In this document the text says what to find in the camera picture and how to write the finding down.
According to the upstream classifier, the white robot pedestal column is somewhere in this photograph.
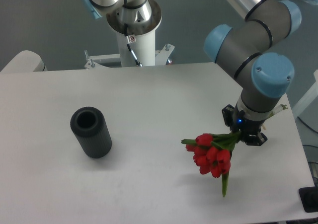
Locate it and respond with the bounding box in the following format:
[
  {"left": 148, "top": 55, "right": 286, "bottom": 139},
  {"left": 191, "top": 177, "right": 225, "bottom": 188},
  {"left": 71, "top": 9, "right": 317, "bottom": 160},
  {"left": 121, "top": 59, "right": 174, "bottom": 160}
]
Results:
[{"left": 83, "top": 0, "right": 175, "bottom": 70}]

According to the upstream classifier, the black cable on pedestal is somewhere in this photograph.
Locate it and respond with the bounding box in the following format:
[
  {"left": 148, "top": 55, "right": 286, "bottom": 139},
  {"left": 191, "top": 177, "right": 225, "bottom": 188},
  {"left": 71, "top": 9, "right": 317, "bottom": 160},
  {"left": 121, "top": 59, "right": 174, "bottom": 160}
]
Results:
[{"left": 123, "top": 22, "right": 144, "bottom": 68}]

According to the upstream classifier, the black box at table edge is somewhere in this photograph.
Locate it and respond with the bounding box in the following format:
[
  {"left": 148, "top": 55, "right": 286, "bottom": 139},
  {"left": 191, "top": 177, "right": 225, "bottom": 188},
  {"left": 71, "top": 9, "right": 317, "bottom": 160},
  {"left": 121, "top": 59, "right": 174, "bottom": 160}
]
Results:
[{"left": 299, "top": 186, "right": 318, "bottom": 213}]

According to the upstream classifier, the white furniture at right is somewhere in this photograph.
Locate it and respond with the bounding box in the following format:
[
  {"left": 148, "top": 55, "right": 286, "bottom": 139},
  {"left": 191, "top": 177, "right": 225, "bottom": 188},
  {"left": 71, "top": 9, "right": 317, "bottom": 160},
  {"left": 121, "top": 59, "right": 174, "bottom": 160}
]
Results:
[{"left": 292, "top": 70, "right": 318, "bottom": 120}]

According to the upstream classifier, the white chair back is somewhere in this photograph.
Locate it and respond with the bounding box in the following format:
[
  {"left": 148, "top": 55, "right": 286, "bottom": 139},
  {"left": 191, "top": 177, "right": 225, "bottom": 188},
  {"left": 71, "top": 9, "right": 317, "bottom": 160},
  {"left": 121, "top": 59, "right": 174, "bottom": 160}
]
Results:
[{"left": 0, "top": 50, "right": 47, "bottom": 74}]

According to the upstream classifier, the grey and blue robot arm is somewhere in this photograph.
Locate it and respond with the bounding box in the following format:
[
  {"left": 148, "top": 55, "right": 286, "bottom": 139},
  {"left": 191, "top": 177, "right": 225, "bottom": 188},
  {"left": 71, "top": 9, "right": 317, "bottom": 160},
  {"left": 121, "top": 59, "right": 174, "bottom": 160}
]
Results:
[{"left": 82, "top": 0, "right": 302, "bottom": 146}]

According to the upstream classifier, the dark grey ribbed vase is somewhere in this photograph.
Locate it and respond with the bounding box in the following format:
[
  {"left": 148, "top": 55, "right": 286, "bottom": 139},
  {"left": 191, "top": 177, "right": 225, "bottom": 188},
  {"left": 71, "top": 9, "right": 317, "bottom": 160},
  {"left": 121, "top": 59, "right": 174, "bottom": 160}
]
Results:
[{"left": 70, "top": 107, "right": 112, "bottom": 158}]

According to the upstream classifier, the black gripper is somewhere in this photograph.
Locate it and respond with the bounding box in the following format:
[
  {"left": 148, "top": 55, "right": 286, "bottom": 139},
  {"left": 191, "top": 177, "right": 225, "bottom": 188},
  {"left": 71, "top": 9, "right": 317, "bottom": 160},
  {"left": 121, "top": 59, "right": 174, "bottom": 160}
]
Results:
[{"left": 222, "top": 104, "right": 268, "bottom": 147}]

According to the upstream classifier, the red tulip bouquet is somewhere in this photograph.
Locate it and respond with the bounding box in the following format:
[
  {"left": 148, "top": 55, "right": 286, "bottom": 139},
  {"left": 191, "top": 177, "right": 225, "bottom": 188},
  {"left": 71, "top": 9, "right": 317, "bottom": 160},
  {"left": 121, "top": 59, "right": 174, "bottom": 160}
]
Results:
[{"left": 181, "top": 131, "right": 246, "bottom": 197}]

